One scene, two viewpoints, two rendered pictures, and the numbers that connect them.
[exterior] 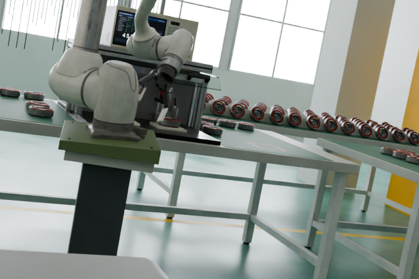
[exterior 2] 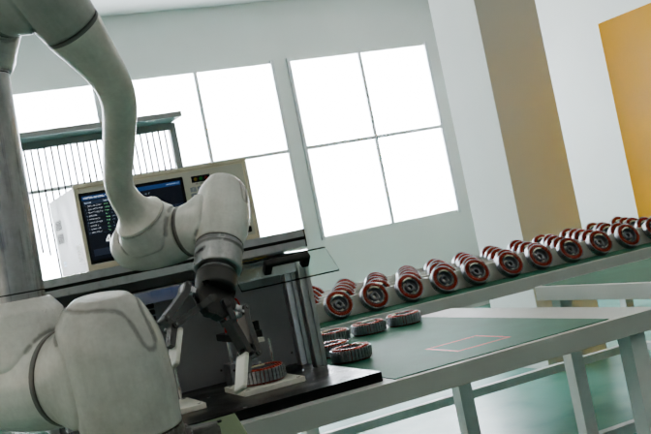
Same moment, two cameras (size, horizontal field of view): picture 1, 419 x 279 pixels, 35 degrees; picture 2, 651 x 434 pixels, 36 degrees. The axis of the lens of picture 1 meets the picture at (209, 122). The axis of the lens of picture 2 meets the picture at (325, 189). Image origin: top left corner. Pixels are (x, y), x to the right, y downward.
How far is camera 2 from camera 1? 97 cm
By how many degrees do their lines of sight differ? 8
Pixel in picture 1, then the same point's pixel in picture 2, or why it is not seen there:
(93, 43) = (24, 276)
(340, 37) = (479, 115)
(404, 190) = not seen: outside the picture
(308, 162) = (566, 341)
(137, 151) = not seen: outside the picture
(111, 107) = (114, 408)
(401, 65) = (578, 127)
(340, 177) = (633, 345)
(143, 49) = (149, 248)
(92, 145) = not seen: outside the picture
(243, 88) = (356, 257)
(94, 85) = (56, 372)
